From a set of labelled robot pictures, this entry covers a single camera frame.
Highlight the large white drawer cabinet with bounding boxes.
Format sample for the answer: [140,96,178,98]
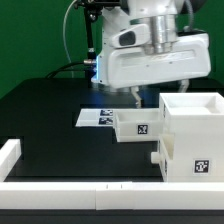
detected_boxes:
[159,93,224,182]

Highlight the grey cable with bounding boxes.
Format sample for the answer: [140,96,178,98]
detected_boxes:
[62,0,78,79]

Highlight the white front rail bar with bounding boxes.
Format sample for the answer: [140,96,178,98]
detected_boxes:
[0,182,224,210]

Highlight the white drawer with knob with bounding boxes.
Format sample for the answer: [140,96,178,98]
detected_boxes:
[151,133,175,182]

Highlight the black cables on table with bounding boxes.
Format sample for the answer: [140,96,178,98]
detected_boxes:
[44,61,98,80]

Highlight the white left rail block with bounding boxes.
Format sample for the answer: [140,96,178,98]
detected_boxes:
[0,139,21,183]

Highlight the white marker tag board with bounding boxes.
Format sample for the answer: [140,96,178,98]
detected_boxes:
[76,109,113,127]

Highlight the black camera stand pole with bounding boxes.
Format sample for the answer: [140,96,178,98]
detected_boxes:
[74,0,121,67]

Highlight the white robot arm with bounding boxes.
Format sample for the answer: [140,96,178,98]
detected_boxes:
[92,0,211,106]

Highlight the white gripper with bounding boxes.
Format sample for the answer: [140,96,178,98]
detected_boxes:
[107,33,211,108]

